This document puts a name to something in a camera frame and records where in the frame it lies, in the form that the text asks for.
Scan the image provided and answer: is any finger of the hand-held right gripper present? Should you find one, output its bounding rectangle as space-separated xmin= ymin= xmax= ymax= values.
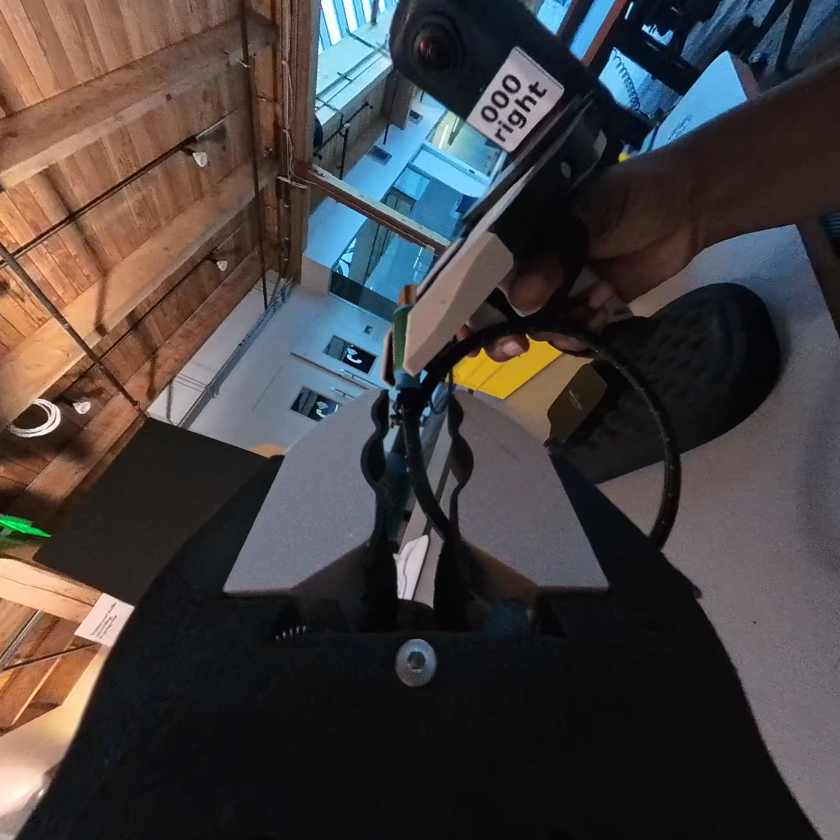
xmin=402 ymin=233 xmax=516 ymax=374

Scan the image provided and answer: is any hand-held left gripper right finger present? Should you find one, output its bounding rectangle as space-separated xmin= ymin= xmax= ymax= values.
xmin=433 ymin=392 xmax=609 ymax=627

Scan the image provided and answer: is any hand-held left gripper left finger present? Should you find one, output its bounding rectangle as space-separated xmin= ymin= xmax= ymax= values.
xmin=223 ymin=388 xmax=395 ymax=614

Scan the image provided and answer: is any yellow plastic bin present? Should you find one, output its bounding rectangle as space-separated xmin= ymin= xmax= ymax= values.
xmin=453 ymin=340 xmax=567 ymax=400

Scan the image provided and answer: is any black HDMI cable green plug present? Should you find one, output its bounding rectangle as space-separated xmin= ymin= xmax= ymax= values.
xmin=382 ymin=285 xmax=683 ymax=631

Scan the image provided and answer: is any black square adapter hub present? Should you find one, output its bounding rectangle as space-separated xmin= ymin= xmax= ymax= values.
xmin=545 ymin=363 xmax=610 ymax=450

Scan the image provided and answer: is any person's right forearm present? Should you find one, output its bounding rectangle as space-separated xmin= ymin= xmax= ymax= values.
xmin=656 ymin=62 xmax=840 ymax=253

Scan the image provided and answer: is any person's right hand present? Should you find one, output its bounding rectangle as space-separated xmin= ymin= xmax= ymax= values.
xmin=459 ymin=156 xmax=710 ymax=366

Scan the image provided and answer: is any black sign wave icon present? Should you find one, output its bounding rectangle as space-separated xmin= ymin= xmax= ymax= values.
xmin=292 ymin=387 xmax=342 ymax=420

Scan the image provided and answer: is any black sign phone icon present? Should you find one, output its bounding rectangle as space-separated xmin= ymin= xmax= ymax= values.
xmin=325 ymin=335 xmax=378 ymax=375

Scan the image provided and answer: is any black panel wooden edge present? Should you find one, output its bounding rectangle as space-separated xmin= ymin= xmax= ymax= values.
xmin=33 ymin=420 xmax=284 ymax=606

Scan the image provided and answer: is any white paper sign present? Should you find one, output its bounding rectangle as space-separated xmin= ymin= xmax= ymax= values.
xmin=72 ymin=592 xmax=136 ymax=652

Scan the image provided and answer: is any black quilted mat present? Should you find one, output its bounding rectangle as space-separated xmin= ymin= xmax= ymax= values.
xmin=550 ymin=282 xmax=783 ymax=488

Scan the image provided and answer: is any bright green object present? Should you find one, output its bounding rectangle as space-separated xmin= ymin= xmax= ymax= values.
xmin=0 ymin=514 xmax=52 ymax=546

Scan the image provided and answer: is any white cable coil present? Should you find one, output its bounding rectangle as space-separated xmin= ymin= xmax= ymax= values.
xmin=8 ymin=398 xmax=63 ymax=438

